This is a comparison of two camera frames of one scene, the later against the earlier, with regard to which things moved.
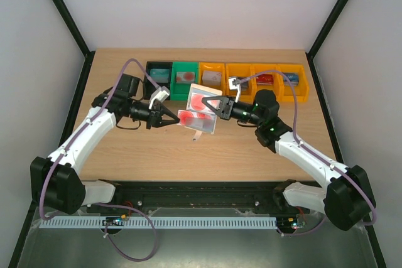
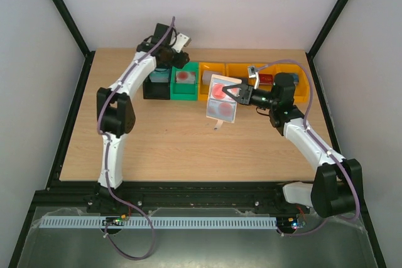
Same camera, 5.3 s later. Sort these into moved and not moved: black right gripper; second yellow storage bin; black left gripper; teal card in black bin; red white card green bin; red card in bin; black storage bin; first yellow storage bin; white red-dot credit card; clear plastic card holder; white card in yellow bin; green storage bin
Moved: white red-dot credit card; black left gripper; clear plastic card holder; black right gripper
Not moved: red card in bin; green storage bin; red white card green bin; black storage bin; teal card in black bin; second yellow storage bin; first yellow storage bin; white card in yellow bin
